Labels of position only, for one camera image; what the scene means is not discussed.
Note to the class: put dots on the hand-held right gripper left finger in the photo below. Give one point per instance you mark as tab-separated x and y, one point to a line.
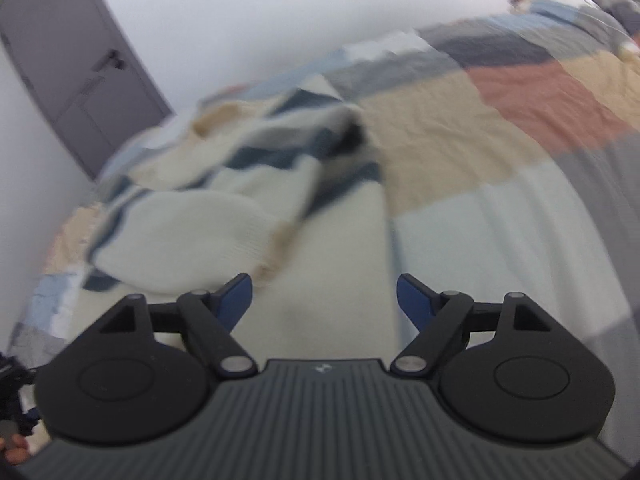
235	301

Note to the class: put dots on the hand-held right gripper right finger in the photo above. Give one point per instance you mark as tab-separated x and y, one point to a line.
414	302

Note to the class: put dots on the cream striped knit sweater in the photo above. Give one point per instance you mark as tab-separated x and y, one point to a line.
200	230

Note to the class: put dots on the person's left hand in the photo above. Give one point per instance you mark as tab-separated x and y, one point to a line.
15	447

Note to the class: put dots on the patchwork quilt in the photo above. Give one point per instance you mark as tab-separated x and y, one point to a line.
450	135

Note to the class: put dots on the grey door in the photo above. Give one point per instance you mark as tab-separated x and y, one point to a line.
60	60

